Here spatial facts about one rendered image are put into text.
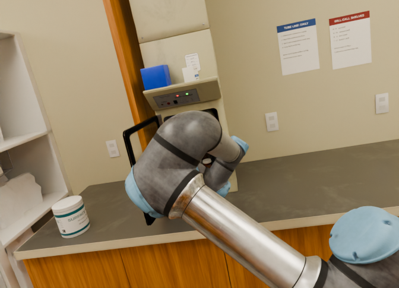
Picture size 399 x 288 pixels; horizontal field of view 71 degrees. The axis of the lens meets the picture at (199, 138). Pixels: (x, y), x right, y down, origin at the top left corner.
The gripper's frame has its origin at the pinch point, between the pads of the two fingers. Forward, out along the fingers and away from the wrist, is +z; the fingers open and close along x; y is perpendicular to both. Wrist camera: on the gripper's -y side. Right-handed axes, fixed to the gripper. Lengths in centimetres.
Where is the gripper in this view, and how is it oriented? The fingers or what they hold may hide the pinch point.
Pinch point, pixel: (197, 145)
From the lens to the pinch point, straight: 124.7
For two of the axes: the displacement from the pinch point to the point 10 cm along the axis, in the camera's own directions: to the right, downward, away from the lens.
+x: -9.8, 1.7, 1.4
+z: 0.8, -3.2, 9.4
